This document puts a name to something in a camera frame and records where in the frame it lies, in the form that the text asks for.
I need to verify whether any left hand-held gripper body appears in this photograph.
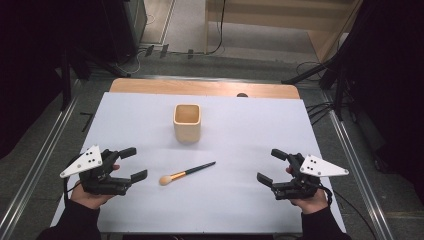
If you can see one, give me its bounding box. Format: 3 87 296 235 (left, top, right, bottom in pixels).
59 144 133 196

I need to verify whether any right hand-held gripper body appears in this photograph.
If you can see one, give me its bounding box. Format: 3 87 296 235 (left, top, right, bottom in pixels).
271 153 350 201

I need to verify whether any makeup brush with dark handle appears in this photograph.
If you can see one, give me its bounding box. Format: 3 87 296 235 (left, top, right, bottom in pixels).
158 161 217 187

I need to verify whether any beige square cup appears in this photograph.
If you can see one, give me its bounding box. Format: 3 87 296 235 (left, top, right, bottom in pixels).
173 103 202 144

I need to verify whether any person's right hand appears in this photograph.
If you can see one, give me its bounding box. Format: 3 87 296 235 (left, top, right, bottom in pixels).
285 165 330 215

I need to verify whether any person's left hand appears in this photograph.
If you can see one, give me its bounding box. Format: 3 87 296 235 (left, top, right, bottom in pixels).
70 163 121 210

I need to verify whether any white table mat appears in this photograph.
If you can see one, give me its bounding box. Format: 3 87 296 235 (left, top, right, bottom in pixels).
49 92 347 234

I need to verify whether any black stand leg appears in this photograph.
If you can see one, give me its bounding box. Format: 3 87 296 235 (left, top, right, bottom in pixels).
280 58 338 85
334 64 347 122
71 46 132 79

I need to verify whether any wooden table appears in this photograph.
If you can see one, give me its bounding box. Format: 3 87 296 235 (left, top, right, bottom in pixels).
109 78 301 100

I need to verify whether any black cabinet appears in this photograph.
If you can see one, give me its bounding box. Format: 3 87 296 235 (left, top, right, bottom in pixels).
101 0 148 65

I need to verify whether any black curtain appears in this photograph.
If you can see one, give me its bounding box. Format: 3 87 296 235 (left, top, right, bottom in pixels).
0 0 113 160
333 0 424 204

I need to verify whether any light wooden shelf unit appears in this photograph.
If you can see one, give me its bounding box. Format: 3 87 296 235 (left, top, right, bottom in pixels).
204 0 364 63

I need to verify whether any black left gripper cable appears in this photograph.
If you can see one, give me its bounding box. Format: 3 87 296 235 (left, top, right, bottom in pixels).
62 153 84 205

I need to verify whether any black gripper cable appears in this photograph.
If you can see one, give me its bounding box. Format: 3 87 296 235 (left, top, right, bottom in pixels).
62 153 84 205
318 184 379 240

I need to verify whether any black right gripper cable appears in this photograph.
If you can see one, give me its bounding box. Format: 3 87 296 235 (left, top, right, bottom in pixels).
318 184 379 240

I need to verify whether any bundle of black floor cables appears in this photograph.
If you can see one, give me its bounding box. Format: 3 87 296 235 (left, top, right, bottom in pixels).
305 101 337 127

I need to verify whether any long metal floor rail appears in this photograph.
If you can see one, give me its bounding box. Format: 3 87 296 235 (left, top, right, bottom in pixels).
321 91 397 240
0 79 83 240

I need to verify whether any white floor cable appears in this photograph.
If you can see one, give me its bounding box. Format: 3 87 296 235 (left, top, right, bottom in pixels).
117 49 148 76

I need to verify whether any thin black looped cable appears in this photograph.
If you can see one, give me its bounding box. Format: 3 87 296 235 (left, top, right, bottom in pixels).
295 60 323 80

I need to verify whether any black hanging cable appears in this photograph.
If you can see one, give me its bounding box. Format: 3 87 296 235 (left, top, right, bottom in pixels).
205 0 228 55

